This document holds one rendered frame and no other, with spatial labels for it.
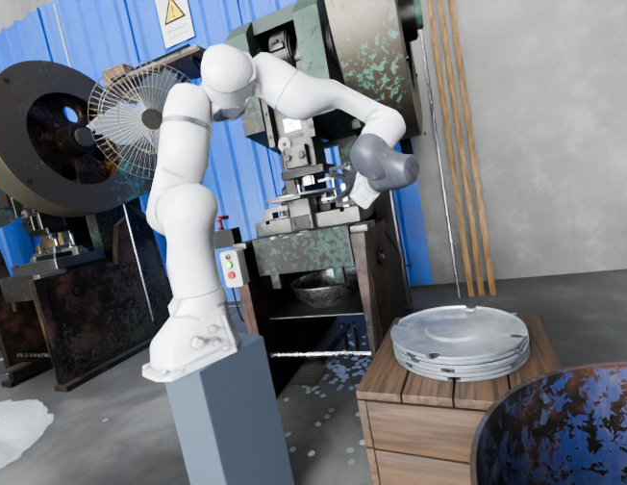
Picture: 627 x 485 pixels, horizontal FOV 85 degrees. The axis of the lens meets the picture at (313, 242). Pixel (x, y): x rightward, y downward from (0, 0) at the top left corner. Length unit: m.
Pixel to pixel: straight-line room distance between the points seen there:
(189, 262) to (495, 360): 0.66
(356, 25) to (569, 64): 1.80
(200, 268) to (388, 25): 0.80
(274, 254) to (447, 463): 0.86
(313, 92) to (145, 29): 2.92
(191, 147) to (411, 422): 0.73
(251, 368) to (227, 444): 0.16
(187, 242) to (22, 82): 1.70
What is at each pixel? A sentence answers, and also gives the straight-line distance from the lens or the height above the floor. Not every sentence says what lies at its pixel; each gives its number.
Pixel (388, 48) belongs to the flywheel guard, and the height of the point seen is 1.12.
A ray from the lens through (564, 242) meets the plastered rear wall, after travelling 2.68.
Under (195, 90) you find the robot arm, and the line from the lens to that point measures 0.89.
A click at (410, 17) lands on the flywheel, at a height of 1.30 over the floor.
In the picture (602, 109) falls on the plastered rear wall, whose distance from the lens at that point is 2.71.
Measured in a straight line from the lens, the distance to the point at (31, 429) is 1.85.
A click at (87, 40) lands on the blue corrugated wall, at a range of 4.19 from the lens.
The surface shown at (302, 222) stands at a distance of 1.32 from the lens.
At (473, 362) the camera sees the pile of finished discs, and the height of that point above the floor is 0.39.
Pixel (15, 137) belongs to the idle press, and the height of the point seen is 1.31.
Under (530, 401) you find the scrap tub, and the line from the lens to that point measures 0.54.
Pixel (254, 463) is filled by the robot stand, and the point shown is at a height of 0.18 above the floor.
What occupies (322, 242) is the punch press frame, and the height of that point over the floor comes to 0.60.
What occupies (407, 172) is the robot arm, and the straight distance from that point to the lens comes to 0.90.
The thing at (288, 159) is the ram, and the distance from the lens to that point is 1.39.
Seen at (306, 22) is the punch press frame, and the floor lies 1.38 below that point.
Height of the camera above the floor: 0.75
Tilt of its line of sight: 7 degrees down
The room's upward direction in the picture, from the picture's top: 11 degrees counter-clockwise
